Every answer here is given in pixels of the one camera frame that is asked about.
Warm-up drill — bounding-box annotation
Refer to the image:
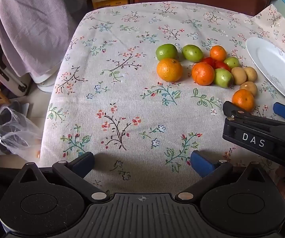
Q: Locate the small orange front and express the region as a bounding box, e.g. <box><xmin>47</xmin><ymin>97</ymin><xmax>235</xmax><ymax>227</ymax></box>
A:
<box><xmin>232</xmin><ymin>89</ymin><xmax>255</xmax><ymax>112</ymax></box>

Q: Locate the brown kiwi front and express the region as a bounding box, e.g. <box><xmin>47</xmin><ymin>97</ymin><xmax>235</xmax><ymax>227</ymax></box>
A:
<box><xmin>240</xmin><ymin>81</ymin><xmax>257</xmax><ymax>97</ymax></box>

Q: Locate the green fruit front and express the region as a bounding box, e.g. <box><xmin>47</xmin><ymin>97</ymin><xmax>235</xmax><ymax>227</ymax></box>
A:
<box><xmin>214</xmin><ymin>68</ymin><xmax>234</xmax><ymax>88</ymax></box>

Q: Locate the clear plastic bag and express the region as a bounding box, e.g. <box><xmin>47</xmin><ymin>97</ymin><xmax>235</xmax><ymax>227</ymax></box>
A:
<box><xmin>0</xmin><ymin>106</ymin><xmax>42</xmax><ymax>163</ymax></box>

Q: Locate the small orange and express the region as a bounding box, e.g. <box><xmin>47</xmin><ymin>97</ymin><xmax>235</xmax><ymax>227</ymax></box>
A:
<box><xmin>232</xmin><ymin>89</ymin><xmax>255</xmax><ymax>112</ymax></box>
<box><xmin>210</xmin><ymin>45</ymin><xmax>227</xmax><ymax>61</ymax></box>

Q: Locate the white fan base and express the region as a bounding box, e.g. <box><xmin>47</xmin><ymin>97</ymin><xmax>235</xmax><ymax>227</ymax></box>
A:
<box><xmin>30</xmin><ymin>64</ymin><xmax>60</xmax><ymax>93</ymax></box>

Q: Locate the brown kiwi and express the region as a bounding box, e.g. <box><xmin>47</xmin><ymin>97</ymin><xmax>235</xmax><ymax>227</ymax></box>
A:
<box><xmin>231</xmin><ymin>67</ymin><xmax>247</xmax><ymax>85</ymax></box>
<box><xmin>240</xmin><ymin>81</ymin><xmax>257</xmax><ymax>97</ymax></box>
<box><xmin>244</xmin><ymin>67</ymin><xmax>257</xmax><ymax>82</ymax></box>

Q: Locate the purple checked cloth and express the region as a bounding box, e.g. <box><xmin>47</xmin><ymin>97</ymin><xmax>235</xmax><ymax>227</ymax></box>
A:
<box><xmin>0</xmin><ymin>0</ymin><xmax>87</xmax><ymax>77</ymax></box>

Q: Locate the white plate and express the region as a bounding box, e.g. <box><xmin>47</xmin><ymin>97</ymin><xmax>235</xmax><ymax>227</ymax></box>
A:
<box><xmin>246</xmin><ymin>37</ymin><xmax>285</xmax><ymax>97</ymax></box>

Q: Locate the red tomato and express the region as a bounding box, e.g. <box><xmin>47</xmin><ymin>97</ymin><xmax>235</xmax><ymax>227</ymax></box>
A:
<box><xmin>201</xmin><ymin>57</ymin><xmax>216</xmax><ymax>69</ymax></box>
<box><xmin>214</xmin><ymin>61</ymin><xmax>231</xmax><ymax>72</ymax></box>

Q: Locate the small orange back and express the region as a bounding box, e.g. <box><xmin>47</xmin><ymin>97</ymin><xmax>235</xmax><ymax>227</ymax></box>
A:
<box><xmin>210</xmin><ymin>45</ymin><xmax>227</xmax><ymax>61</ymax></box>

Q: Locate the small green fruit back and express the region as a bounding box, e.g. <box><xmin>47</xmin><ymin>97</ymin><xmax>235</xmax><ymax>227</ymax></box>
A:
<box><xmin>224</xmin><ymin>57</ymin><xmax>239</xmax><ymax>69</ymax></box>

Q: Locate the large orange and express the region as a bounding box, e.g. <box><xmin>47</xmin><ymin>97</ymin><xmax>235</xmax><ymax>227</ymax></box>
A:
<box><xmin>157</xmin><ymin>58</ymin><xmax>183</xmax><ymax>82</ymax></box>

